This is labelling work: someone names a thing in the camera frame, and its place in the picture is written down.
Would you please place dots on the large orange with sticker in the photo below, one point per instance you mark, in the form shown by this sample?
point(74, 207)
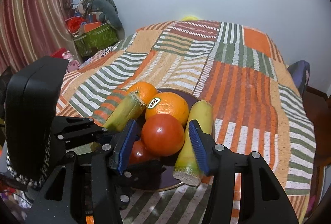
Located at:
point(170, 110)

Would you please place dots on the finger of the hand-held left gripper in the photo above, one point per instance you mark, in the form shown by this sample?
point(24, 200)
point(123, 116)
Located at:
point(144, 169)
point(77, 128)

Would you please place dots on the black white checkered cloth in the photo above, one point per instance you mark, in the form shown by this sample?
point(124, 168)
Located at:
point(110, 50)

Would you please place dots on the red plastic bag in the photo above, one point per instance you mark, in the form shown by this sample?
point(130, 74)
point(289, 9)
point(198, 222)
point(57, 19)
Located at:
point(75, 24)

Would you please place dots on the purple plate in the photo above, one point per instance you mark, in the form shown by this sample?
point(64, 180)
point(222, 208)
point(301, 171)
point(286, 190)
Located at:
point(155, 182)

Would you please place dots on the grey plush cushion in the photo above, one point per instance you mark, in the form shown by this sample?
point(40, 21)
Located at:
point(108, 13)

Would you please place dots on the pink plush toy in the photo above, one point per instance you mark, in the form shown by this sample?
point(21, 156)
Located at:
point(71, 61)

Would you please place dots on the green fabric storage box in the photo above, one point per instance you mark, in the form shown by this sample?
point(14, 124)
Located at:
point(95, 39)

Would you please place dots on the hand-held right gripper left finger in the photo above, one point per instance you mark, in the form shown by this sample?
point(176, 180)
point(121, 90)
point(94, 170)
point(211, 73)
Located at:
point(124, 147)

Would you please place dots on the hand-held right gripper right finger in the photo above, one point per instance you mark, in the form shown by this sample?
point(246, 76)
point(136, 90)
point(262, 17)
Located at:
point(199, 147)

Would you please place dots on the yellow plastic stool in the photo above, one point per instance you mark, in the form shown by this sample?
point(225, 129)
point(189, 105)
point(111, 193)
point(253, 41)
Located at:
point(189, 17)

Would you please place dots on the floral quilt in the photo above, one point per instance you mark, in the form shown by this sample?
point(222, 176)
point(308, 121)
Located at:
point(88, 60)

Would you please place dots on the red tomato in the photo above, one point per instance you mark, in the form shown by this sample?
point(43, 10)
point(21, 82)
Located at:
point(163, 136)
point(139, 152)

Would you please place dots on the striped red curtain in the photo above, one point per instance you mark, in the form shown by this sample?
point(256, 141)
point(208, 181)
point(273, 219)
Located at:
point(31, 14)

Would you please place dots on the orange box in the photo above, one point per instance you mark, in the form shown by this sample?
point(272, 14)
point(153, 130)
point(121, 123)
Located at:
point(92, 26)

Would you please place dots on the plain large orange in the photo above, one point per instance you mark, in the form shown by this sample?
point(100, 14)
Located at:
point(144, 90)

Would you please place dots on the red box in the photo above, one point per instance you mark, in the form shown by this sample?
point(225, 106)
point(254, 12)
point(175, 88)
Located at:
point(59, 53)

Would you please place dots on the striped patchwork blanket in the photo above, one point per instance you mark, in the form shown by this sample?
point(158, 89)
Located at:
point(232, 84)

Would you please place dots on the blue chair back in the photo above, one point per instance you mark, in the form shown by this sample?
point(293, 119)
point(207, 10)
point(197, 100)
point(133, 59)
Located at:
point(298, 76)

